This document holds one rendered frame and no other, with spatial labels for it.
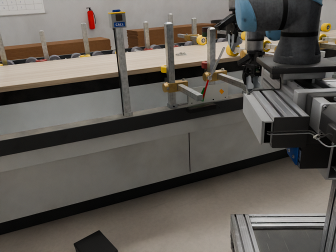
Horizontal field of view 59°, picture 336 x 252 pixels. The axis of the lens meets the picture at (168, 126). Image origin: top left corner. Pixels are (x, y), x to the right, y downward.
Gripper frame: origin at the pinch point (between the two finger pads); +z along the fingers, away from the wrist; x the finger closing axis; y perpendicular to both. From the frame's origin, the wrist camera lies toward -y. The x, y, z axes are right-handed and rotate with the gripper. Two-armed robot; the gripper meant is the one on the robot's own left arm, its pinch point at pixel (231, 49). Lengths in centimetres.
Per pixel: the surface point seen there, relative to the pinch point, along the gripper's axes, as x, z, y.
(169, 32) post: 10.1, -10.1, -30.5
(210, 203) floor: 7, 101, -8
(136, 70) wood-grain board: 31, 11, -44
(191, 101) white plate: 9.4, 28.1, -19.7
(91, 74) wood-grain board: 32, 10, -70
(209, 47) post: 10.5, -0.6, -7.1
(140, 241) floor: -7, 101, -61
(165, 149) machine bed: 32, 66, -29
